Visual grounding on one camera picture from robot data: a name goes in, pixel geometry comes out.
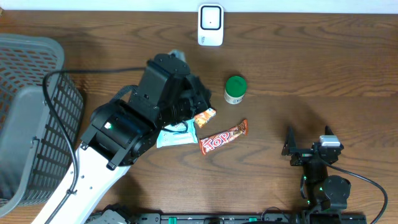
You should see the green lid jar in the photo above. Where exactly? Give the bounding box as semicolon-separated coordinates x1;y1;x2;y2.
224;76;247;105

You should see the white barcode scanner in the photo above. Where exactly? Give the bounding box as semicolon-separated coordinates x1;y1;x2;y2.
197;3;224;47

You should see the red Top chocolate bar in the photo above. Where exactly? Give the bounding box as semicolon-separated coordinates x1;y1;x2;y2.
198;119;248;155

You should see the white wet wipes pack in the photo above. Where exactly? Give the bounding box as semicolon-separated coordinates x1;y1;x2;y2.
156;119;198;148

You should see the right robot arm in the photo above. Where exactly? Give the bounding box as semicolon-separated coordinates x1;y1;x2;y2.
282;126;351;212

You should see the orange snack packet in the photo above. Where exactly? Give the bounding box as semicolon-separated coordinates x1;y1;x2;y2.
193;108;216;128

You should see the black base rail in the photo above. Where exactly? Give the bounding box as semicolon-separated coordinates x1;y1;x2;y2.
86;212;368;224

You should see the grey plastic shopping basket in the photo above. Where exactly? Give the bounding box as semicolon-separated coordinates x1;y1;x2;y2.
1;34;71;216

